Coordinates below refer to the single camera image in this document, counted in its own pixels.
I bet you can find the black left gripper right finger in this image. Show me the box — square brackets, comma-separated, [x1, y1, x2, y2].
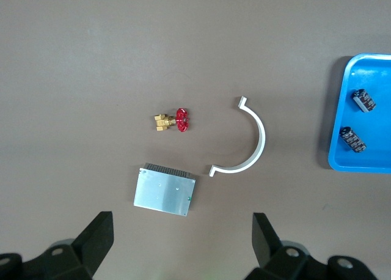
[246, 212, 381, 280]

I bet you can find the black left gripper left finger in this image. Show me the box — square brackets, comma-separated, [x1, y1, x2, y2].
[0, 211, 115, 280]

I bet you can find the dark cylindrical capacitor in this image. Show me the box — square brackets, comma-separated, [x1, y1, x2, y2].
[339, 126, 367, 154]
[352, 88, 377, 113]

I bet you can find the silver metal power supply box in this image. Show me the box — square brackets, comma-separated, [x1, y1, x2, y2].
[133, 161, 197, 217]

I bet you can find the white curved pipe clamp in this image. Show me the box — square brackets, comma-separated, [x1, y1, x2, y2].
[208, 95, 266, 178]

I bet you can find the brass valve with red handwheel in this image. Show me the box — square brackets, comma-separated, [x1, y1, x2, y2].
[153, 108, 191, 134]

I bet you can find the blue plastic tray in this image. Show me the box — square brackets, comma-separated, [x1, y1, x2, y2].
[327, 53, 391, 174]

